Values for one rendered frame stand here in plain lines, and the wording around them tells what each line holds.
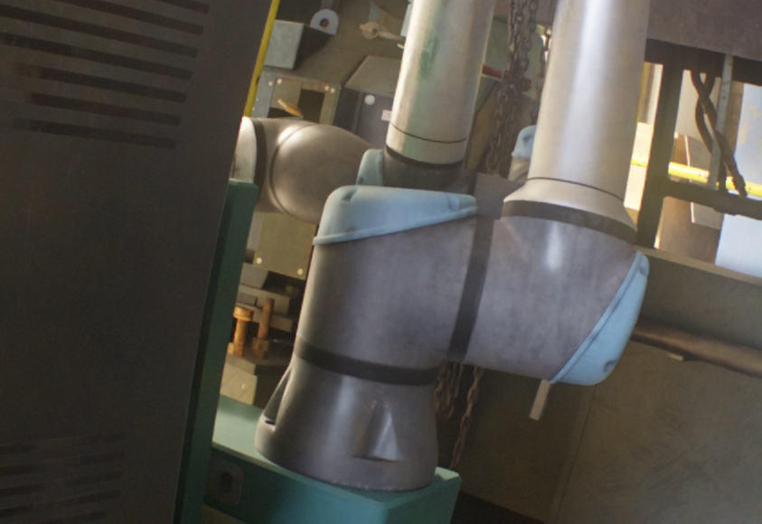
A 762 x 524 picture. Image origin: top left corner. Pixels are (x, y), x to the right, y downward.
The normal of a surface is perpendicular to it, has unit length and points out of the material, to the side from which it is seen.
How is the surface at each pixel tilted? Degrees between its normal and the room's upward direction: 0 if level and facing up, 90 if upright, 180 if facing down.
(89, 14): 90
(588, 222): 80
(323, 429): 72
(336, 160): 64
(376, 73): 45
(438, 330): 121
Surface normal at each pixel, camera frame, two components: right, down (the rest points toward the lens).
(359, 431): 0.11, -0.21
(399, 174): -0.59, 0.24
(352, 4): 0.72, 0.21
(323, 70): -0.13, -0.69
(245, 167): -0.35, 0.12
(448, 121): 0.29, 0.48
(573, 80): -0.49, -0.18
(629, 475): -0.66, -0.08
